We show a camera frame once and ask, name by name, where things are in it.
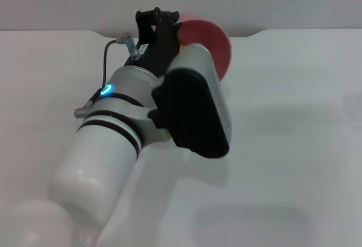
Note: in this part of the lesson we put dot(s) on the pink plastic bowl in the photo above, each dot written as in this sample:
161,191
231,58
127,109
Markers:
209,40

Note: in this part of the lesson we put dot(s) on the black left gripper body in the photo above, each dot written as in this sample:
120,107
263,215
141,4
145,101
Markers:
161,52

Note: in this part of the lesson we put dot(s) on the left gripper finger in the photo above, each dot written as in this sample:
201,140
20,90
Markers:
145,23
169,21

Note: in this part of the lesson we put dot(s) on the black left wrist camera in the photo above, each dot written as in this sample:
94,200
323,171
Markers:
195,111

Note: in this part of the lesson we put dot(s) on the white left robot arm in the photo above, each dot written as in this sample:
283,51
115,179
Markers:
101,145

